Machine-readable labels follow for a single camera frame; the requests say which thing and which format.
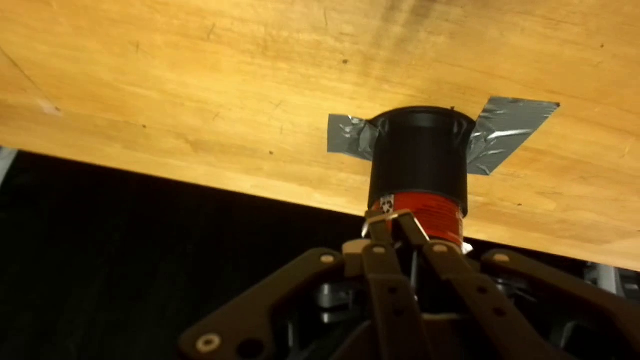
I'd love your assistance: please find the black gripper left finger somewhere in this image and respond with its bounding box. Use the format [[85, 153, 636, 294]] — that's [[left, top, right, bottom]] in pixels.
[[179, 211, 430, 360]]

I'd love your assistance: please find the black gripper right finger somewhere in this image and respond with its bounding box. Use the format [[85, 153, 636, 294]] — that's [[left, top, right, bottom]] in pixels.
[[396, 211, 640, 360]]

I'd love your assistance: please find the brown cup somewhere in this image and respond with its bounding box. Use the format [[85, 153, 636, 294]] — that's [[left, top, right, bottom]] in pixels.
[[365, 105, 479, 254]]

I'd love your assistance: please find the grey duct tape piece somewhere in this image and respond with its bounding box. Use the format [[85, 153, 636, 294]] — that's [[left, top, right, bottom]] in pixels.
[[326, 112, 383, 163], [464, 95, 562, 178]]

